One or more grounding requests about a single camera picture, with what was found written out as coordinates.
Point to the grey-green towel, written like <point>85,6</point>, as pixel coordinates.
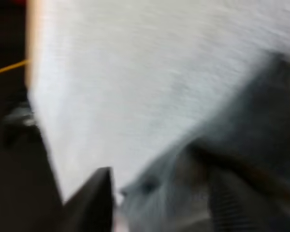
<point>244,125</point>

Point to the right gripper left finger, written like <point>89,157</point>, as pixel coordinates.
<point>94,203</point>

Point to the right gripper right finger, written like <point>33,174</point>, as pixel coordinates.
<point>232,207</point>

